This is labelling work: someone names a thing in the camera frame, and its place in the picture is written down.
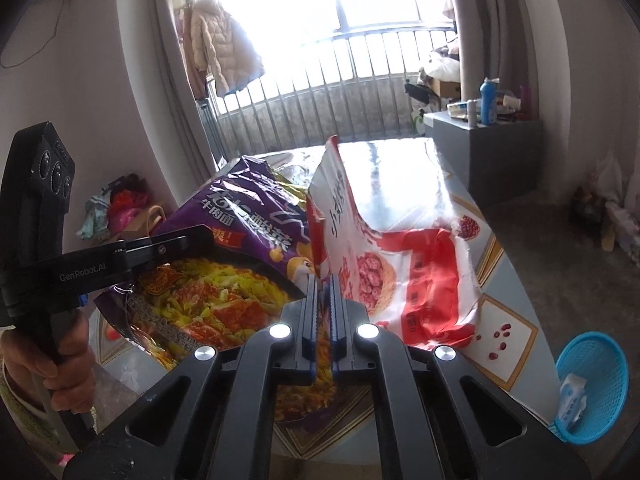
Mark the white and blue crumpled packet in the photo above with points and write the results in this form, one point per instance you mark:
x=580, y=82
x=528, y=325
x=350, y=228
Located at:
x=572, y=397

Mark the red and white snack bag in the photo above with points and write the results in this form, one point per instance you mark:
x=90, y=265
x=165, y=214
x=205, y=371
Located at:
x=410, y=270

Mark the white bedding bundle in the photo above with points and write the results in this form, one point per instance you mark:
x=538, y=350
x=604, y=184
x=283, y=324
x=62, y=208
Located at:
x=442, y=65

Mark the blue detergent bottle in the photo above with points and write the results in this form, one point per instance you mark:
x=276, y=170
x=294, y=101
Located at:
x=488, y=102

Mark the brown cardboard box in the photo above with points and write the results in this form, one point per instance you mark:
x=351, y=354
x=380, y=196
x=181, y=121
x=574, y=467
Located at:
x=445, y=87

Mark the metal balcony railing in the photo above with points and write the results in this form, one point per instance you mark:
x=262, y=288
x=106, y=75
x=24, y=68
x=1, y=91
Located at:
x=325, y=90

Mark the purple instant noodle bag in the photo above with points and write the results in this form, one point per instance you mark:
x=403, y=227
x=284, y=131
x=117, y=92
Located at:
x=240, y=220

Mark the blue plastic mesh basket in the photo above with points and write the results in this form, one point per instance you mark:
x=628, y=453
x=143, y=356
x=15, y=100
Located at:
x=607, y=360

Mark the grey cabinet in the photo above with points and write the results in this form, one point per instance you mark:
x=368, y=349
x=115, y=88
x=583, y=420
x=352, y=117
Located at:
x=500, y=160

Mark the white padded coat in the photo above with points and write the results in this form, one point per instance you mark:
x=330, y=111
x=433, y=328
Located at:
x=225, y=45

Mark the brown paper bag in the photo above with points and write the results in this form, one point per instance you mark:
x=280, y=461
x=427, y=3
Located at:
x=150, y=222

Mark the magenta bottle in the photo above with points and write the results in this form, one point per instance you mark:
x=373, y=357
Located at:
x=525, y=100

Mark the grey curtain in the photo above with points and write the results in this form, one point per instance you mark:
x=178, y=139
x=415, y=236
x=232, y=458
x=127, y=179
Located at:
x=490, y=20
x=175, y=85

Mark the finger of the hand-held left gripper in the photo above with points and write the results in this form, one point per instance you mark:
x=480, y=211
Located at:
x=170, y=245

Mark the colourful clothes pile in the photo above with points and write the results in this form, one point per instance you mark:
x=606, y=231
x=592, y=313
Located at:
x=112, y=205

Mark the white plastic bag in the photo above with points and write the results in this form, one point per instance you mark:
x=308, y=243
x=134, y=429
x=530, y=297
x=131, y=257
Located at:
x=609, y=175

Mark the dark bag pile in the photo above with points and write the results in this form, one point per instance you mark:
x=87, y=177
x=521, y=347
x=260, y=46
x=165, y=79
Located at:
x=587, y=205

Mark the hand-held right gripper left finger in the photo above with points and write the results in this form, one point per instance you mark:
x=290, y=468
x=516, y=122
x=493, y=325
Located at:
x=312, y=310

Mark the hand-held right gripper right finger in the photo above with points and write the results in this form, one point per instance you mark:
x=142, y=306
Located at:
x=339, y=310

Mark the person's left hand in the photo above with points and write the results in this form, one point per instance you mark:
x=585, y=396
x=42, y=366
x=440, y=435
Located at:
x=70, y=385

